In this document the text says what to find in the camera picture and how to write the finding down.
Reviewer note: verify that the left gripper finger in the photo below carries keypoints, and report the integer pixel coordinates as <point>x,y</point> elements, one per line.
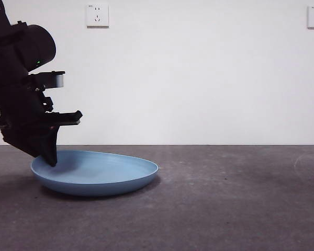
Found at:
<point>51,146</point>
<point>23,137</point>

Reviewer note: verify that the light blue round plate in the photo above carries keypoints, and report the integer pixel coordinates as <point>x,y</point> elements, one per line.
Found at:
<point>107,180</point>

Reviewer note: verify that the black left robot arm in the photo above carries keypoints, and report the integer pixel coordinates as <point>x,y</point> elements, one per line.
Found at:
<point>28,47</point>

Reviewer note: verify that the pale grey left wrist camera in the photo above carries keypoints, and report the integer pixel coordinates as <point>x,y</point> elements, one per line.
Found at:
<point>53,79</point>

